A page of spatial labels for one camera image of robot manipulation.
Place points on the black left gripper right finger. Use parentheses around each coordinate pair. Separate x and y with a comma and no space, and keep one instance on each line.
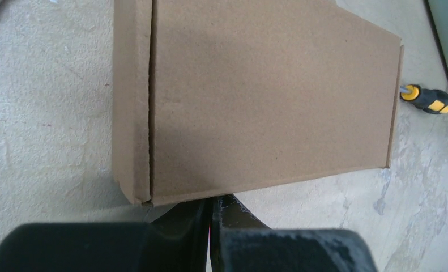
(239,241)

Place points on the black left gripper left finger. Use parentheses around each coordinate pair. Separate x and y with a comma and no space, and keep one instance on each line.
(176,241)

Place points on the brown cardboard box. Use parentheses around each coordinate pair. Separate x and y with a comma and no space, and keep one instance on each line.
(219,97)

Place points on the yellow black screwdriver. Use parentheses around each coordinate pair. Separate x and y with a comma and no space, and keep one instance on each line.
(433,101)

